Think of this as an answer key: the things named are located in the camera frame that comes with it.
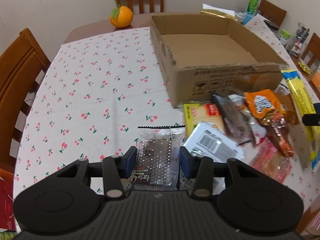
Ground white barcode snack pouch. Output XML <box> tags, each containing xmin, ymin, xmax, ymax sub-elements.
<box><xmin>183</xmin><ymin>121</ymin><xmax>245</xmax><ymax>163</ymax></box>

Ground yellow cracker box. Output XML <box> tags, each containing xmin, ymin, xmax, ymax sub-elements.
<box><xmin>183</xmin><ymin>103</ymin><xmax>226</xmax><ymax>137</ymax></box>

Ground red box at left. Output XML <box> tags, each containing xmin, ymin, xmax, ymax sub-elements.
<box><xmin>0</xmin><ymin>169</ymin><xmax>16</xmax><ymax>231</ymax></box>

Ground pink red snack packet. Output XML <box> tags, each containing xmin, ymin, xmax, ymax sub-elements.
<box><xmin>250</xmin><ymin>138</ymin><xmax>292</xmax><ymax>184</ymax></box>

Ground wooden chair left side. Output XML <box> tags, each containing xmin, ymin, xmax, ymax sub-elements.
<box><xmin>0</xmin><ymin>28</ymin><xmax>50</xmax><ymax>173</ymax></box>

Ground orange brown spicy snack bag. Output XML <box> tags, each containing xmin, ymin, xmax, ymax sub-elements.
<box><xmin>244</xmin><ymin>89</ymin><xmax>299</xmax><ymax>158</ymax></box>

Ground clear glass jar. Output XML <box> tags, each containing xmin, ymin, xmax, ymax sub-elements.
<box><xmin>286</xmin><ymin>22</ymin><xmax>310</xmax><ymax>57</ymax></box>

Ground wooden chair right near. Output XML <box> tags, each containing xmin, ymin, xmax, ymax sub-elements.
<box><xmin>300</xmin><ymin>33</ymin><xmax>320</xmax><ymax>67</ymax></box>

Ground yellow blue snack bag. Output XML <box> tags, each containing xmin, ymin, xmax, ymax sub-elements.
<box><xmin>281</xmin><ymin>70</ymin><xmax>319</xmax><ymax>172</ymax></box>

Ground cherry print tablecloth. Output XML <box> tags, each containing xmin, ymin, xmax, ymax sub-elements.
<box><xmin>12</xmin><ymin>27</ymin><xmax>319</xmax><ymax>209</ymax></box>

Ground green white carton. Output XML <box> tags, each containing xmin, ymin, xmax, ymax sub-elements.
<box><xmin>242</xmin><ymin>0</ymin><xmax>261</xmax><ymax>25</ymax></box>

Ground wooden chair right far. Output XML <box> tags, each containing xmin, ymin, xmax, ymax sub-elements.
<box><xmin>258</xmin><ymin>0</ymin><xmax>287</xmax><ymax>27</ymax></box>

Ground silver perforated snack packet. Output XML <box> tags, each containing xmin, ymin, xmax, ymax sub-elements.
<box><xmin>127</xmin><ymin>125</ymin><xmax>185</xmax><ymax>191</ymax></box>

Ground open cardboard box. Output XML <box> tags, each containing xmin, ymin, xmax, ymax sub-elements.
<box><xmin>150</xmin><ymin>14</ymin><xmax>288</xmax><ymax>107</ymax></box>

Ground gold foil candies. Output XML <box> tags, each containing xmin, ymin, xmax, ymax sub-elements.
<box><xmin>297</xmin><ymin>59</ymin><xmax>312</xmax><ymax>76</ymax></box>

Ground orange fruit with leaf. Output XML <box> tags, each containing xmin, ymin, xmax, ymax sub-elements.
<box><xmin>110</xmin><ymin>5</ymin><xmax>133</xmax><ymax>28</ymax></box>

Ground gold tissue pack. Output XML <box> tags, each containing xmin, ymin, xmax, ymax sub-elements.
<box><xmin>200</xmin><ymin>3</ymin><xmax>237</xmax><ymax>20</ymax></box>

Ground green lid jar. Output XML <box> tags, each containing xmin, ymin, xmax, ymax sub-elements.
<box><xmin>279</xmin><ymin>29</ymin><xmax>291</xmax><ymax>46</ymax></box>

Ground dark brown snack packet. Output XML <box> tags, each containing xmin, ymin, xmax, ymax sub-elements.
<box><xmin>212</xmin><ymin>94</ymin><xmax>253</xmax><ymax>145</ymax></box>

